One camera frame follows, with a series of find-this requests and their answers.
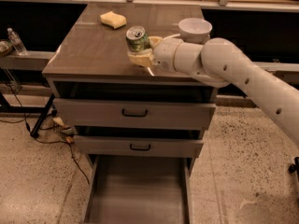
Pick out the black floor cable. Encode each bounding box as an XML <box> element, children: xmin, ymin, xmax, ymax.
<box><xmin>0</xmin><ymin>81</ymin><xmax>91</xmax><ymax>185</ymax></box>

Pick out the top grey drawer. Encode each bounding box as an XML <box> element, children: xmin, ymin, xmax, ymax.
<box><xmin>54</xmin><ymin>98</ymin><xmax>216</xmax><ymax>130</ymax></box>

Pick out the grey drawer cabinet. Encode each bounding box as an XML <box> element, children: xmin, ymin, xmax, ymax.
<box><xmin>42</xmin><ymin>2</ymin><xmax>224</xmax><ymax>105</ymax></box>

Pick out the grey wall ledge rail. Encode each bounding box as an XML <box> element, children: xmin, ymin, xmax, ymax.
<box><xmin>0</xmin><ymin>51</ymin><xmax>299</xmax><ymax>85</ymax></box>

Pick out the green soda can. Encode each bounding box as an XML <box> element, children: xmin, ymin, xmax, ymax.
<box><xmin>126</xmin><ymin>26</ymin><xmax>150</xmax><ymax>52</ymax></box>

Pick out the black chair caster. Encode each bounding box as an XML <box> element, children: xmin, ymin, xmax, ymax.
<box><xmin>288</xmin><ymin>157</ymin><xmax>299</xmax><ymax>180</ymax></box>

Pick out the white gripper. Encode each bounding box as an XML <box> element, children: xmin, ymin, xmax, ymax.
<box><xmin>127</xmin><ymin>36</ymin><xmax>184</xmax><ymax>73</ymax></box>

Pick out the white ceramic bowl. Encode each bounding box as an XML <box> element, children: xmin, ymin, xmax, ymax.
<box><xmin>178</xmin><ymin>18</ymin><xmax>212</xmax><ymax>44</ymax></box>

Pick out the black table leg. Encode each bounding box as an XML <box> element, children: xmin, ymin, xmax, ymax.
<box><xmin>30</xmin><ymin>94</ymin><xmax>55</xmax><ymax>138</ymax></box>

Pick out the yellow sponge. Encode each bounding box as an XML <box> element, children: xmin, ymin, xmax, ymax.
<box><xmin>100</xmin><ymin>11</ymin><xmax>127</xmax><ymax>29</ymax></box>

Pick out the bottom grey open drawer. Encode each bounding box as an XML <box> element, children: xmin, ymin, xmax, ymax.
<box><xmin>81</xmin><ymin>155</ymin><xmax>193</xmax><ymax>224</ymax></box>

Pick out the small bowl on shelf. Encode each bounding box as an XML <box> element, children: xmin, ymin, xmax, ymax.
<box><xmin>0</xmin><ymin>40</ymin><xmax>13</xmax><ymax>57</ymax></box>

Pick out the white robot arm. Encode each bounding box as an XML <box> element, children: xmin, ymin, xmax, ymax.
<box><xmin>127</xmin><ymin>36</ymin><xmax>299</xmax><ymax>145</ymax></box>

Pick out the clear plastic water bottle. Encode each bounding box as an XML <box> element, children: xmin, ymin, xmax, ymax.
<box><xmin>7</xmin><ymin>28</ymin><xmax>27</xmax><ymax>55</ymax></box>

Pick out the middle grey drawer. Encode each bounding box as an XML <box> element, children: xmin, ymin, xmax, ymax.
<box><xmin>74</xmin><ymin>135</ymin><xmax>203</xmax><ymax>158</ymax></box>

